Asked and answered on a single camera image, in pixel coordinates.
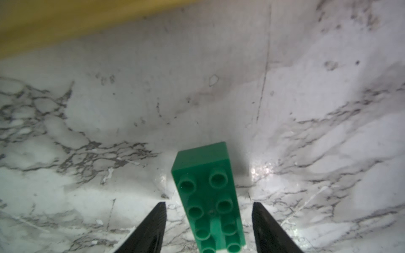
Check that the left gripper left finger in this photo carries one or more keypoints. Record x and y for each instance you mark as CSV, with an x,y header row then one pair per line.
x,y
148,236

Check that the yellow tray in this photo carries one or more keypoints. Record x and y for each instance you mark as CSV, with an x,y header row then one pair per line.
x,y
26,25

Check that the dark green lego brick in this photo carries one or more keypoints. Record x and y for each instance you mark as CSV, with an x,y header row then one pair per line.
x,y
204,180

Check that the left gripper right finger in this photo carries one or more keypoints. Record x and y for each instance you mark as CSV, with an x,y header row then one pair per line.
x,y
270,237

